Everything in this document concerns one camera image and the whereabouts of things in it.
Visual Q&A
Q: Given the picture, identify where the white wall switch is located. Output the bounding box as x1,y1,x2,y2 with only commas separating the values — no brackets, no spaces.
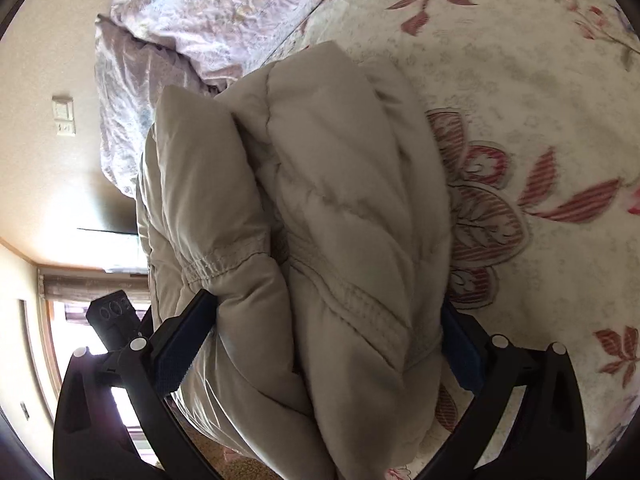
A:
52,95,77,137

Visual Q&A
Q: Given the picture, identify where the brown curtain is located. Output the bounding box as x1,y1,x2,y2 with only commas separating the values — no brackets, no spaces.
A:
42,272,151,306

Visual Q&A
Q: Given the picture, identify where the lilac floral duvet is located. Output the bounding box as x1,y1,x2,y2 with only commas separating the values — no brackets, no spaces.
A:
94,0,368,198

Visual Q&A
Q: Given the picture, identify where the floral bedspread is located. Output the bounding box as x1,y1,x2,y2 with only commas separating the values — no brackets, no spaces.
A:
170,0,640,480

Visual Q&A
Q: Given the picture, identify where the white puffer jacket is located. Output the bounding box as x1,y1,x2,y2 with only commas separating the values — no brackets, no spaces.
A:
135,40,453,480

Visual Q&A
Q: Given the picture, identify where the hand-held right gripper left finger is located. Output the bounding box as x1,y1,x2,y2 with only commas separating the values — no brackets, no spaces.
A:
52,287,221,480

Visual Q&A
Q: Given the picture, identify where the window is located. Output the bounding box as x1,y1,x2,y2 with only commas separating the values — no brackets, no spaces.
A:
47,305,166,466

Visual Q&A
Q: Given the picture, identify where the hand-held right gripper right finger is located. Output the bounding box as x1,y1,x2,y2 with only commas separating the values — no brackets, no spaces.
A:
415,304,587,480

